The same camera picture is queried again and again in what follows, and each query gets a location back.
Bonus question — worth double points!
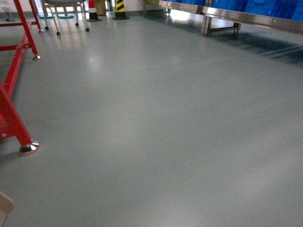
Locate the beige plastic dustpan tray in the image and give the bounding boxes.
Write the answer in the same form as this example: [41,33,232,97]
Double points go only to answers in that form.
[0,192,15,227]

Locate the metal roller shelf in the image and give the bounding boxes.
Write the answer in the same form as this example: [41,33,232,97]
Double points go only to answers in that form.
[142,0,303,35]

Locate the yellow black traffic cone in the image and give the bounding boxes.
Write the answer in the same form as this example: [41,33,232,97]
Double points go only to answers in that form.
[112,0,129,20]

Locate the red white traffic cone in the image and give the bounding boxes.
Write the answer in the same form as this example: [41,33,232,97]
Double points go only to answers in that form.
[88,0,102,22]

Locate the green potted plant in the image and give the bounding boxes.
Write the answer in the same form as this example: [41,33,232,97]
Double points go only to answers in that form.
[94,0,107,16]

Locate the grey office chair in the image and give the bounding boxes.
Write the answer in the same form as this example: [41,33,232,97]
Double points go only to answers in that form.
[41,0,90,36]

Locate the red table frame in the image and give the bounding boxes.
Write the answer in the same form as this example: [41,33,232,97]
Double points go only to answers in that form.
[0,0,42,155]

